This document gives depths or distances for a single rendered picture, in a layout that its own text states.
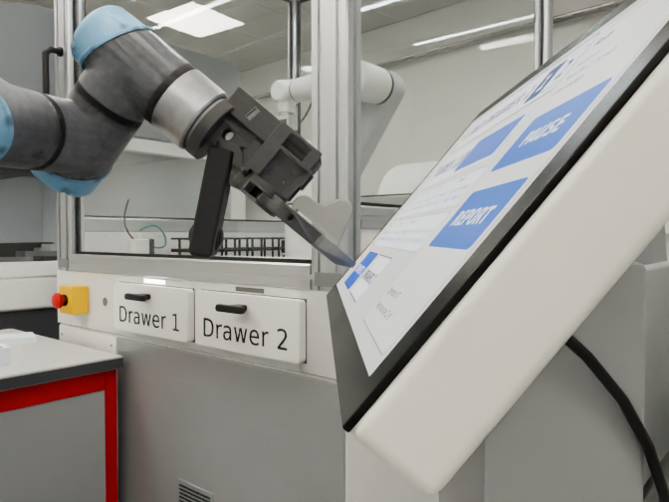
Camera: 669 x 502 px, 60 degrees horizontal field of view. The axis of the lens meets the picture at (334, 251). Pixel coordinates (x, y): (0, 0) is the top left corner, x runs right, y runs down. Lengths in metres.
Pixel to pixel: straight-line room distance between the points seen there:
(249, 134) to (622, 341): 0.39
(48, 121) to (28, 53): 1.58
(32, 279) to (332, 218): 1.60
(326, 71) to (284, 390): 0.56
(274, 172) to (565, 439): 0.36
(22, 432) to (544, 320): 1.25
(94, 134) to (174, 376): 0.78
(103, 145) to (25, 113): 0.10
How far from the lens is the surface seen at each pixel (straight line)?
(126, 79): 0.63
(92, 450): 1.49
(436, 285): 0.27
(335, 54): 1.01
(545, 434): 0.46
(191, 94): 0.61
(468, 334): 0.24
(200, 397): 1.27
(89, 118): 0.65
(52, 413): 1.42
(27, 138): 0.58
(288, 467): 1.11
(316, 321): 1.00
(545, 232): 0.25
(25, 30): 2.19
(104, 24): 0.65
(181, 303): 1.25
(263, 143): 0.59
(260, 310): 1.07
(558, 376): 0.46
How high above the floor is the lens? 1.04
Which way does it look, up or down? 2 degrees down
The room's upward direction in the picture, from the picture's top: straight up
